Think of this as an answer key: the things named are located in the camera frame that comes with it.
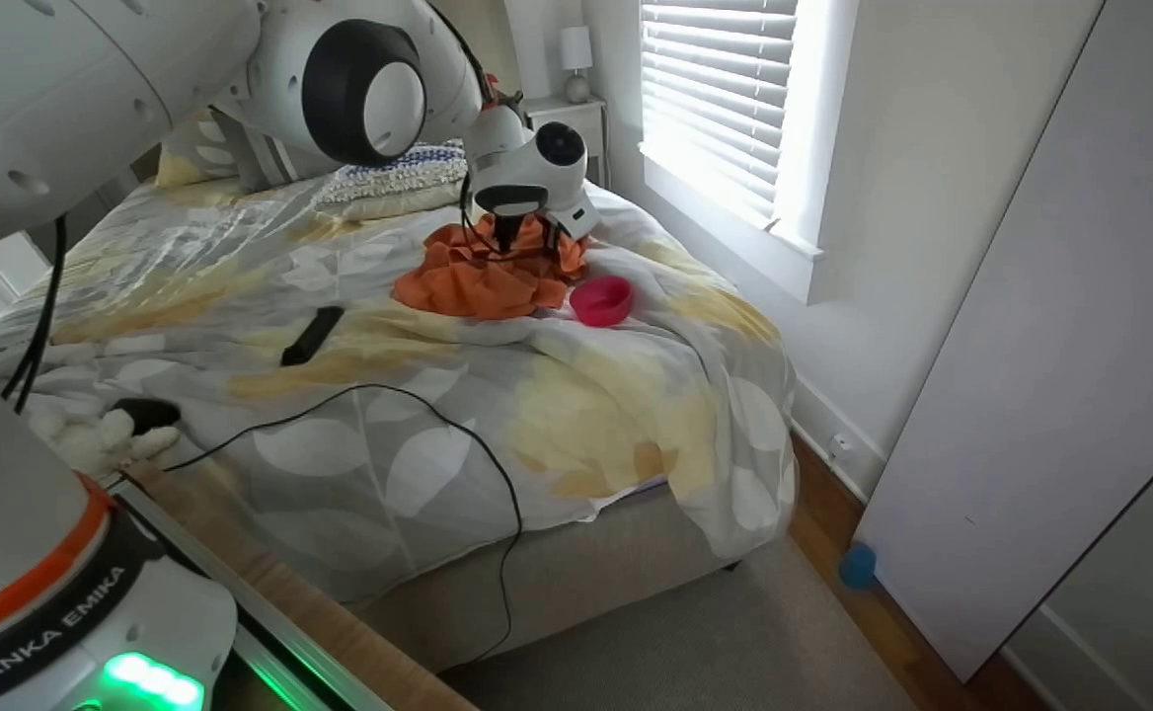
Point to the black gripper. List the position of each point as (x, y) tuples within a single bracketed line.
[(556, 211)]

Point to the orange towel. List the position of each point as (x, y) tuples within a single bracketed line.
[(496, 270)]

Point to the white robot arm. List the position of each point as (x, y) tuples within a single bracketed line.
[(97, 613)]

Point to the blue patterned white pillow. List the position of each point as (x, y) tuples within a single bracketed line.
[(417, 182)]

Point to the white nightstand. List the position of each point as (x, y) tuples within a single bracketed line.
[(585, 119)]

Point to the pink bowl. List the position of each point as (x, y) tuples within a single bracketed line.
[(601, 302)]

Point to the white table lamp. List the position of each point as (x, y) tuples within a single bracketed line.
[(579, 61)]

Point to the black remote control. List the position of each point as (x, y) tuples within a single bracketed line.
[(314, 338)]

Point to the white window blinds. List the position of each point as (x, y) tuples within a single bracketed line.
[(714, 80)]

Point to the floral yellow grey bedspread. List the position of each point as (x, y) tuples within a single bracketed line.
[(413, 440)]

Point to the grey bed base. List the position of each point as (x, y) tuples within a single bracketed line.
[(551, 583)]

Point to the white leaning board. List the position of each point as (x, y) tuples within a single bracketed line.
[(1037, 422)]

